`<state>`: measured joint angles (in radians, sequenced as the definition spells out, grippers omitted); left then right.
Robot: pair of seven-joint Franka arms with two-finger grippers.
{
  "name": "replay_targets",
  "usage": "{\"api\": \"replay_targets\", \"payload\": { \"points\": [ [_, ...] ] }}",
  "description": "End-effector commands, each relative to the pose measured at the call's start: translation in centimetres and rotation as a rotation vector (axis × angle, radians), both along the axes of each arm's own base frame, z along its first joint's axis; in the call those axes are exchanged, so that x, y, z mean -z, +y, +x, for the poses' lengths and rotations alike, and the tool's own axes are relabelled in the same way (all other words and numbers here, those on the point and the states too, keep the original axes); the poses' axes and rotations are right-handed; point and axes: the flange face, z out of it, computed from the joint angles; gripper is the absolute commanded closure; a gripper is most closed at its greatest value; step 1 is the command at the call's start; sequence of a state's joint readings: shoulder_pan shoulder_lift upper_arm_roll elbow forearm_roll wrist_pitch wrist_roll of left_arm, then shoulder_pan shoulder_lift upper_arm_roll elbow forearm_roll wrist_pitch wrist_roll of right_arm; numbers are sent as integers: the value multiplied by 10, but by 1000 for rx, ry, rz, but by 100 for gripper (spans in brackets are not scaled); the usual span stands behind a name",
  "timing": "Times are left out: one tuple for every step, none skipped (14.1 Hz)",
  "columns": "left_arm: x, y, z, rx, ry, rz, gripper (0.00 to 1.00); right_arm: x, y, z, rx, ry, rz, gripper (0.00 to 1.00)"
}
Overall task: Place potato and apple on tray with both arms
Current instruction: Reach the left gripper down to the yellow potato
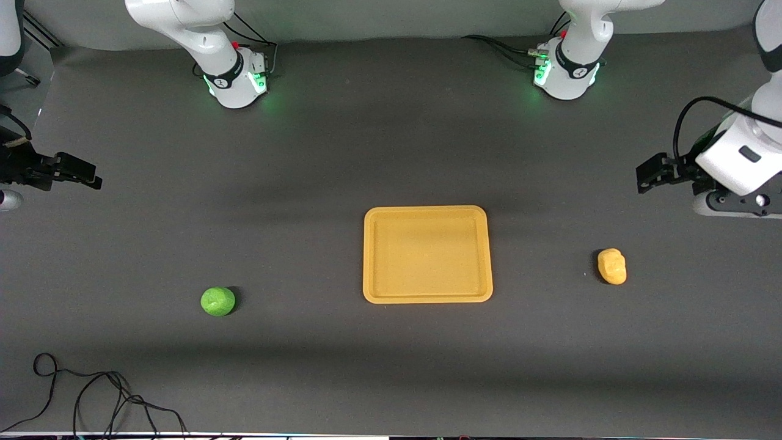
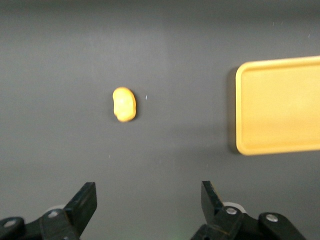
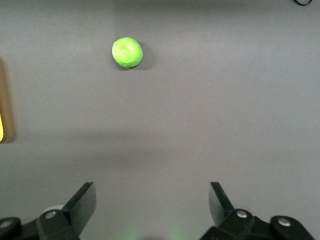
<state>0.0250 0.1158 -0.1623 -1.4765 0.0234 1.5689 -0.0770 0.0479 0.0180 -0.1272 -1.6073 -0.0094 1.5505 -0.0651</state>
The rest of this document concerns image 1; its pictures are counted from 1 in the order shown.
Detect yellow plastic tray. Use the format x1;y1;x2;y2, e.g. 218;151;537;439
363;205;494;304

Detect black right arm base cables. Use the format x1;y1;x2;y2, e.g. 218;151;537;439
193;11;279;79

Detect black left arm base cables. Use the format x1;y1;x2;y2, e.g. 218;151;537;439
461;11;571;69

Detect yellow potato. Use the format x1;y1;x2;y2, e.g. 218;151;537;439
597;247;628;285

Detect loose black cable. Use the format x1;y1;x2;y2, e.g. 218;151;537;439
0;353;188;438

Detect green apple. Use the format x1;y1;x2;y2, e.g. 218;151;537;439
200;286;236;317

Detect black arm base cables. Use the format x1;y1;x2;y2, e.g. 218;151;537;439
193;11;279;79
461;11;571;69

